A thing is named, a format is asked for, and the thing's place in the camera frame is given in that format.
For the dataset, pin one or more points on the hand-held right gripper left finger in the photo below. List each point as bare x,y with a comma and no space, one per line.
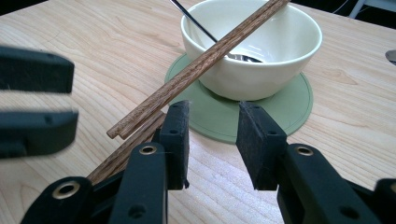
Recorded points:
178,149

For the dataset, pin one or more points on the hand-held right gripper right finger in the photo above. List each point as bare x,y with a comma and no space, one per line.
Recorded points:
260,149

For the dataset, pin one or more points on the grey metal object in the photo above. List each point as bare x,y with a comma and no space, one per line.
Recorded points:
391,57

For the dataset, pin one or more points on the cream ceramic bowl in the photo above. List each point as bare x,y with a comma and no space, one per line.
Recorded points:
258,77

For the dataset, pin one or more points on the white metal stand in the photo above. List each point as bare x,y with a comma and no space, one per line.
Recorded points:
358,6

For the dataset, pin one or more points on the metal spoon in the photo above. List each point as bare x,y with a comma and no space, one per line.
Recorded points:
199,26

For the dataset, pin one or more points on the round green coaster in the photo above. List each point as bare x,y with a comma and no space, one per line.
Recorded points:
218,118

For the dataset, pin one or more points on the brown wooden chopstick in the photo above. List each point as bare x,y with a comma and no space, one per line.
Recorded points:
199,63
128,154
199,72
127,144

